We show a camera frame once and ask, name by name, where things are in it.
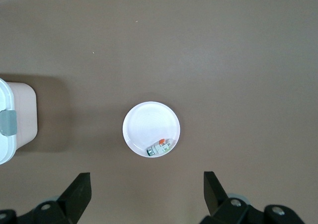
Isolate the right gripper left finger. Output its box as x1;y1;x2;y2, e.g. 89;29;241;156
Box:
17;172;92;224

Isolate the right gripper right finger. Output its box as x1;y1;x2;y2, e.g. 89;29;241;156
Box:
201;171;265;224

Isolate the white lidded storage box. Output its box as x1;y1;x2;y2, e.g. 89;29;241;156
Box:
0;77;38;165

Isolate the pink round plate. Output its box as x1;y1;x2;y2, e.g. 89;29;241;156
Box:
122;101;181;158

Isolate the grey box latch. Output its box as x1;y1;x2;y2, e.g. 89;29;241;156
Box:
0;110;16;137

